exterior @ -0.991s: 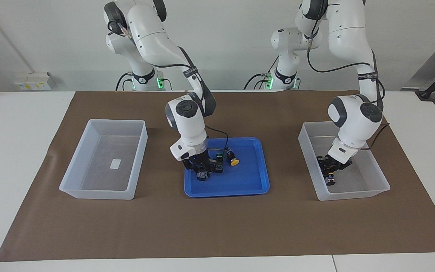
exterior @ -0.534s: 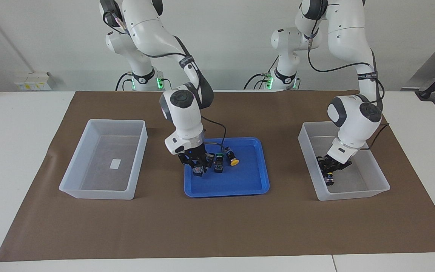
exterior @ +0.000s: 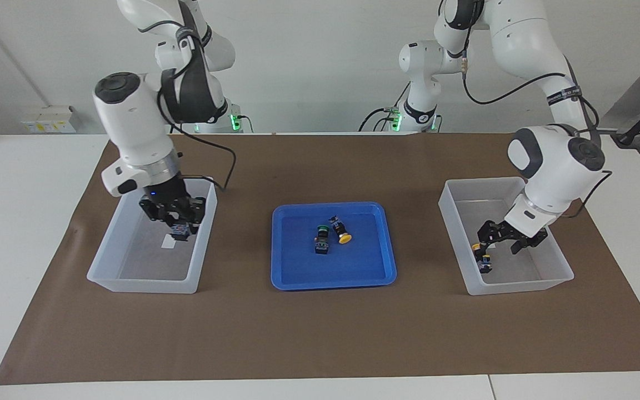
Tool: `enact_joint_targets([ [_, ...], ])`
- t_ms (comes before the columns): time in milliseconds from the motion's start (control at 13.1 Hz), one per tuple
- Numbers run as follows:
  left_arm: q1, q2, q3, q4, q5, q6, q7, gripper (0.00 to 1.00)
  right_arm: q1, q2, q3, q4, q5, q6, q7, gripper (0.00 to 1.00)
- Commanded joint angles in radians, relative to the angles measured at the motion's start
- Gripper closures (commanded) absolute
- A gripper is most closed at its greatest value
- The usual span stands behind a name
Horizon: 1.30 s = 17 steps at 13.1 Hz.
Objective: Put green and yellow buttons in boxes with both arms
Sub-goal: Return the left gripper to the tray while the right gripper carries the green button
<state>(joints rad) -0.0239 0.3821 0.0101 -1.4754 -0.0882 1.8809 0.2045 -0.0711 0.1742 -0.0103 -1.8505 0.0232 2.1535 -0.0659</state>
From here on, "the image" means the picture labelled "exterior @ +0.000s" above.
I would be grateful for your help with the white label sticker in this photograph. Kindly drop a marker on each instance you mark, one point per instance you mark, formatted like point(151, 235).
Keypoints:
point(168, 243)

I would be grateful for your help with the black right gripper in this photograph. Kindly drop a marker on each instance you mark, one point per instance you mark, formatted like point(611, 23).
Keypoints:
point(167, 191)

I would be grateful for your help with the brown table mat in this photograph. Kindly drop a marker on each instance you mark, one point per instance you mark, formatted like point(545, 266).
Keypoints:
point(320, 333)

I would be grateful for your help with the blue plastic tray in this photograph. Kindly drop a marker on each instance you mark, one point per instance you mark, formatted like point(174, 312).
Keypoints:
point(331, 272)

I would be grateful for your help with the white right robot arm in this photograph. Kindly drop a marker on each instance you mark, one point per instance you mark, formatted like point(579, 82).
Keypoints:
point(131, 128)

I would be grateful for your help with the translucent white plastic box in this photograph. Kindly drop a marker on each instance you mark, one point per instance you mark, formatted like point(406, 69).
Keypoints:
point(142, 266)
point(520, 272)

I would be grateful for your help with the yellow push button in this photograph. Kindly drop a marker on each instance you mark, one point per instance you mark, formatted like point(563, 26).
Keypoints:
point(340, 229)
point(484, 264)

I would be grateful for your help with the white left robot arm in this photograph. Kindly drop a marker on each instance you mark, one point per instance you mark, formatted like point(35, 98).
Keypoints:
point(553, 161)

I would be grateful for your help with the white wall socket box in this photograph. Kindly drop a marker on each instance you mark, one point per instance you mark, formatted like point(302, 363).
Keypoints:
point(48, 119)

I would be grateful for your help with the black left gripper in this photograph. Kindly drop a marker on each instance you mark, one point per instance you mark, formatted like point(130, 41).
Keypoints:
point(514, 232)

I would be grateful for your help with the green push button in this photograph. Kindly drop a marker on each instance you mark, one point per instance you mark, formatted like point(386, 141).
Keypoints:
point(322, 241)
point(179, 233)

